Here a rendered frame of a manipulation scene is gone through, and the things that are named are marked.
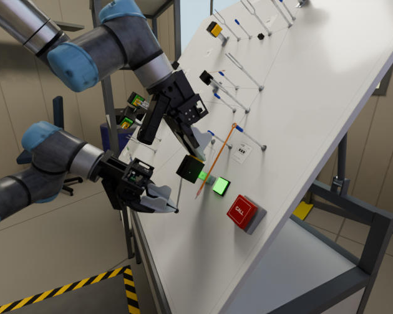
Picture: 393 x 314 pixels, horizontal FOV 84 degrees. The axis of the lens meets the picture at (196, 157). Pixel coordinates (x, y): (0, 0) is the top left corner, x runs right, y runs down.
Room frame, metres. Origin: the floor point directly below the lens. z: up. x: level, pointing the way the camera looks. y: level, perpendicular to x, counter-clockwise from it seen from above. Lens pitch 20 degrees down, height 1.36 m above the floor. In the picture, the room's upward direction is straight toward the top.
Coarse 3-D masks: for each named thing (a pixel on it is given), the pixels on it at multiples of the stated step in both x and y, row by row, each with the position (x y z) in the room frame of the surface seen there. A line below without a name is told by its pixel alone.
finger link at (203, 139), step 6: (198, 132) 0.50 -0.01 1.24; (186, 138) 0.49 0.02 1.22; (198, 138) 0.50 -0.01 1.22; (204, 138) 0.51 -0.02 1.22; (210, 138) 0.51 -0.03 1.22; (204, 144) 0.50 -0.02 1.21; (192, 150) 0.50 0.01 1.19; (198, 150) 0.49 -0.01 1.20; (198, 156) 0.50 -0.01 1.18; (204, 156) 0.50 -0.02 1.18
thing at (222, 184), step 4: (220, 180) 0.49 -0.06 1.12; (224, 180) 0.48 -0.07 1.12; (216, 184) 0.49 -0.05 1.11; (220, 184) 0.48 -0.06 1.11; (224, 184) 0.47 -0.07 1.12; (228, 184) 0.47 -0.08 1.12; (216, 188) 0.48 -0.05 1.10; (220, 188) 0.47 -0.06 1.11; (224, 188) 0.47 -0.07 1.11; (216, 192) 0.48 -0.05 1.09; (220, 192) 0.46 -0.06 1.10; (224, 192) 0.46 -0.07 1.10
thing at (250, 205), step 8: (240, 200) 0.38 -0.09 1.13; (248, 200) 0.37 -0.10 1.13; (232, 208) 0.38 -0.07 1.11; (240, 208) 0.36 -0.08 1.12; (248, 208) 0.35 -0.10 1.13; (256, 208) 0.35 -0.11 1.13; (232, 216) 0.36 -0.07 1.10; (240, 216) 0.35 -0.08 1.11; (248, 216) 0.34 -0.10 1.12; (240, 224) 0.34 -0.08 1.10
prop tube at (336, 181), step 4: (344, 136) 0.62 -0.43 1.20; (344, 140) 0.62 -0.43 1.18; (340, 144) 0.63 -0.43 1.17; (344, 144) 0.62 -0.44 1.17; (340, 148) 0.63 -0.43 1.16; (344, 148) 0.62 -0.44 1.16; (340, 152) 0.63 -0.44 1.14; (344, 152) 0.62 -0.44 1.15; (340, 156) 0.63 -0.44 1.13; (344, 156) 0.63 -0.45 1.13; (340, 160) 0.63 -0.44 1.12; (344, 160) 0.63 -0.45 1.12; (340, 164) 0.63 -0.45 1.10; (344, 164) 0.63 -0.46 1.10; (340, 168) 0.63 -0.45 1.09; (344, 168) 0.63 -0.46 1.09; (340, 172) 0.64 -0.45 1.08; (344, 172) 0.63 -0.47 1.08; (340, 176) 0.64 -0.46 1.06; (344, 176) 0.64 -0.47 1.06; (336, 180) 0.65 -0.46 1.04; (340, 180) 0.64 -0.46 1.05; (336, 184) 0.65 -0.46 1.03; (340, 184) 0.63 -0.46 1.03
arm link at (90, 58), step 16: (96, 32) 0.42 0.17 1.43; (112, 32) 0.43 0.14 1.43; (64, 48) 0.39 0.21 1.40; (80, 48) 0.39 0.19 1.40; (96, 48) 0.40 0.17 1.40; (112, 48) 0.42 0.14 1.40; (64, 64) 0.37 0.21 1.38; (80, 64) 0.38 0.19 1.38; (96, 64) 0.40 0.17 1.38; (112, 64) 0.42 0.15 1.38; (64, 80) 0.40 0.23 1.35; (80, 80) 0.39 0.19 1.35; (96, 80) 0.41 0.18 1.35
